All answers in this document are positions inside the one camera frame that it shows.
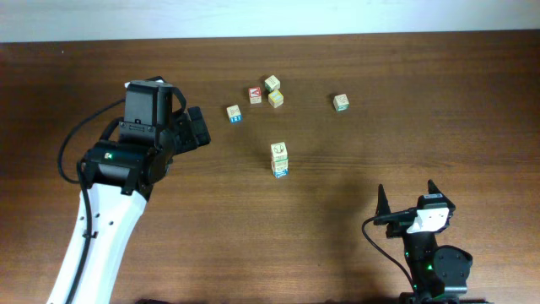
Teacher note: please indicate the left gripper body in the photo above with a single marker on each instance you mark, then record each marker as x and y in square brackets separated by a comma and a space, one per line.
[184, 138]

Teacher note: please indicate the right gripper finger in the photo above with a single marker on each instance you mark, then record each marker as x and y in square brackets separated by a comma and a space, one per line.
[433, 189]
[382, 207]

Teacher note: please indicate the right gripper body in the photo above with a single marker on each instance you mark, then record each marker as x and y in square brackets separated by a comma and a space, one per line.
[396, 226]

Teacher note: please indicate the red six wooden block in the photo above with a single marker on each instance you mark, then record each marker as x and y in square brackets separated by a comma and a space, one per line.
[279, 151]

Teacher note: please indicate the blue side block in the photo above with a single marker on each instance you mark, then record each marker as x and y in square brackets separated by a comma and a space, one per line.
[281, 171]
[280, 175]

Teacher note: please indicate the red E wooden block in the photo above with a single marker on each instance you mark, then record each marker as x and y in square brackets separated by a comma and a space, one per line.
[277, 167]

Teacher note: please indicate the green animal wooden block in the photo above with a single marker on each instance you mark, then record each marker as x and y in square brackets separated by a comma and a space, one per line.
[280, 163]

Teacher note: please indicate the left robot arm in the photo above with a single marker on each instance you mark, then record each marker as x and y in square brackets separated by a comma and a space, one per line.
[116, 178]

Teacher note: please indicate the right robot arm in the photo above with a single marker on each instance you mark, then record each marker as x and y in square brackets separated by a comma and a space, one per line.
[438, 274]

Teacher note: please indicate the blue number left block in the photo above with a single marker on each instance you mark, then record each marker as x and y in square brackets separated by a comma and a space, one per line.
[234, 114]

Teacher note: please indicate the red A wooden block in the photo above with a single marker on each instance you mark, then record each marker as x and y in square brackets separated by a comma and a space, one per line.
[255, 95]

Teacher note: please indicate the yellow top wooden block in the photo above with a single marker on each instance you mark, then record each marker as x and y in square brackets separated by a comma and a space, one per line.
[275, 98]

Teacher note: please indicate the green letter wooden block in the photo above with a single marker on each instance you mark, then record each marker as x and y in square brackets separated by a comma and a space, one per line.
[272, 83]

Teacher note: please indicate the green far right block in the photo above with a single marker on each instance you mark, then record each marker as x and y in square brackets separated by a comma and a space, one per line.
[340, 102]

